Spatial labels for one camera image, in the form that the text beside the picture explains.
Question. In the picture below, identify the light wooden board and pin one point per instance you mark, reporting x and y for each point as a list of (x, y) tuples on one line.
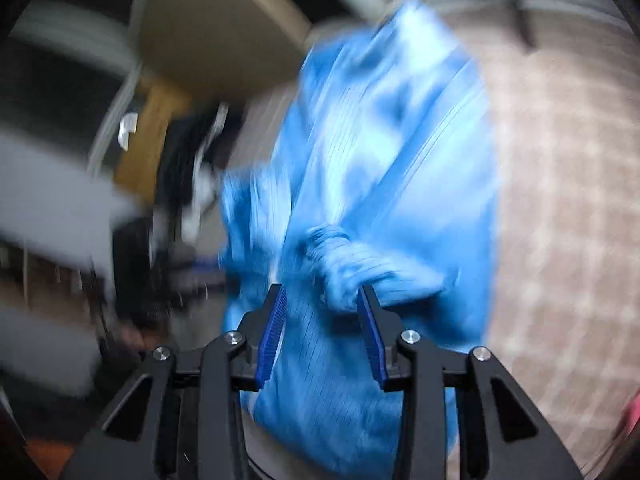
[(215, 25)]

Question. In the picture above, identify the black clothes pile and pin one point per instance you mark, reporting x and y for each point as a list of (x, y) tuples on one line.
[(177, 170)]

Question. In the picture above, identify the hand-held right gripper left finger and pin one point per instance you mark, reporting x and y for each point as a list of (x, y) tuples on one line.
[(272, 330)]

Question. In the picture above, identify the yellow cardboard box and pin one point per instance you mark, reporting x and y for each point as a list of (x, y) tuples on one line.
[(145, 150)]

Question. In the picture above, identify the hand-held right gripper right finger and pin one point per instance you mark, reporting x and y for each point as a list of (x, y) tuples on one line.
[(372, 340)]

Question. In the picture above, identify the white plastic hook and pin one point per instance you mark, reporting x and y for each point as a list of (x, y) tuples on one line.
[(125, 130)]

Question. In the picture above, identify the blue pinstriped coat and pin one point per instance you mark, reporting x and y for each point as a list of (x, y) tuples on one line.
[(390, 160)]

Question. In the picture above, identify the pink plaid blanket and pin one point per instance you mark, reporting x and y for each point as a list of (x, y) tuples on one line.
[(560, 210)]

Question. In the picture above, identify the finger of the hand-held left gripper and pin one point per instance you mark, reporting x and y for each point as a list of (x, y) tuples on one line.
[(202, 267)]

